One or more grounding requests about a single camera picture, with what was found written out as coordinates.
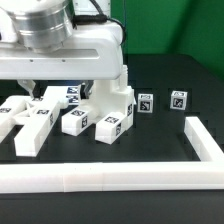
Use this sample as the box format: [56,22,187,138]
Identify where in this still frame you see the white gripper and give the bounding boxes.
[0,22,123,100]

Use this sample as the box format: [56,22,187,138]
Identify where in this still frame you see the white chair back part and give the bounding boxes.
[0,86,69,157]

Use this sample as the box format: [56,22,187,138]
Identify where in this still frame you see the white chair seat part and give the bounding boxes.
[87,65,134,129]

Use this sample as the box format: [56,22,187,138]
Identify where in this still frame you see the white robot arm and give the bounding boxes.
[0,0,125,97]

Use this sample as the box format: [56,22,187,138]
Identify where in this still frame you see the white L-shaped obstacle fence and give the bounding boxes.
[0,117,224,194]

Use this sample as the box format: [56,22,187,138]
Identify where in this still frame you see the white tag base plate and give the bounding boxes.
[59,86,79,105]

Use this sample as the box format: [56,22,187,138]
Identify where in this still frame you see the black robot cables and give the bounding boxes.
[71,0,129,46]

